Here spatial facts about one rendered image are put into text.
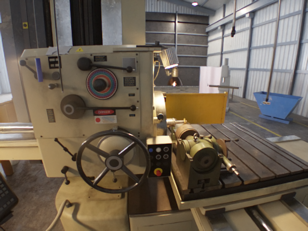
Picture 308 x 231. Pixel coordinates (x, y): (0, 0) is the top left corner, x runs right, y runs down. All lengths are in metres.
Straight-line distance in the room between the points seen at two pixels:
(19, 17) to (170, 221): 2.33
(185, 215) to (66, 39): 1.95
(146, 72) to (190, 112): 2.85
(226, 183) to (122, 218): 0.90
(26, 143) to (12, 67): 0.80
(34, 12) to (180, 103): 2.91
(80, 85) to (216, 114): 3.45
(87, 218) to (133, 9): 1.89
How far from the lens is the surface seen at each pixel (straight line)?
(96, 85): 0.83
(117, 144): 0.88
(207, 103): 3.79
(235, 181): 1.31
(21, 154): 1.70
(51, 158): 1.21
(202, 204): 1.25
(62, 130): 1.07
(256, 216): 1.56
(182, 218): 1.64
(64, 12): 1.76
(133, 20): 1.62
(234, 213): 1.50
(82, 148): 0.80
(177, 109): 3.56
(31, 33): 1.88
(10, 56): 1.99
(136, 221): 1.56
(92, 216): 1.57
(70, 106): 0.92
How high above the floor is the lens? 1.77
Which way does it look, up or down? 17 degrees down
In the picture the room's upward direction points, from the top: straight up
